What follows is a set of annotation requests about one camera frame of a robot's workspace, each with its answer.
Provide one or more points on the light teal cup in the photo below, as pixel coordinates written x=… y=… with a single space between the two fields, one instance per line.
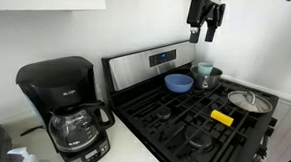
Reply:
x=204 y=68

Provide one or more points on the stainless steel pot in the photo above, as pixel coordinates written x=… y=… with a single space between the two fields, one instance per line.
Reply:
x=205 y=82

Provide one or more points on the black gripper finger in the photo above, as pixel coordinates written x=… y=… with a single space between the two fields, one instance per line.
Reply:
x=194 y=35
x=210 y=33

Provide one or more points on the blue bowl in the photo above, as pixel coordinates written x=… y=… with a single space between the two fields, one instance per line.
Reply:
x=178 y=83

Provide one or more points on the white spray bottle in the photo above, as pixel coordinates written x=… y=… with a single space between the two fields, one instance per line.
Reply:
x=27 y=157

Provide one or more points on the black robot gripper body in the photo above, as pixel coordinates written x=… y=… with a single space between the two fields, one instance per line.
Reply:
x=210 y=11

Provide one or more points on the black drip coffee maker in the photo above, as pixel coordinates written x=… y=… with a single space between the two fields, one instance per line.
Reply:
x=58 y=86

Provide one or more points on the glass coffee carafe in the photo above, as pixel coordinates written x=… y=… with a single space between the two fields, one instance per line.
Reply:
x=77 y=129

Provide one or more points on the black gas stove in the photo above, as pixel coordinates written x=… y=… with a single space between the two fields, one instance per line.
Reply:
x=178 y=127

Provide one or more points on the yellow rectangular block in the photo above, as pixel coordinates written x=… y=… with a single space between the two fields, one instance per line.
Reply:
x=222 y=118

